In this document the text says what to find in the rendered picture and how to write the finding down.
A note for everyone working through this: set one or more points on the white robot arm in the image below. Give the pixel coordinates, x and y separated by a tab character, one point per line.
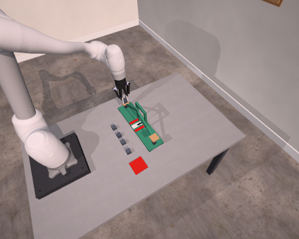
29	123

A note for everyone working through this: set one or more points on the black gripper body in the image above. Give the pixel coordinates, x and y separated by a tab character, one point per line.
120	83

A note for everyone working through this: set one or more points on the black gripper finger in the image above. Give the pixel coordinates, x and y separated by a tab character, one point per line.
128	90
120	93

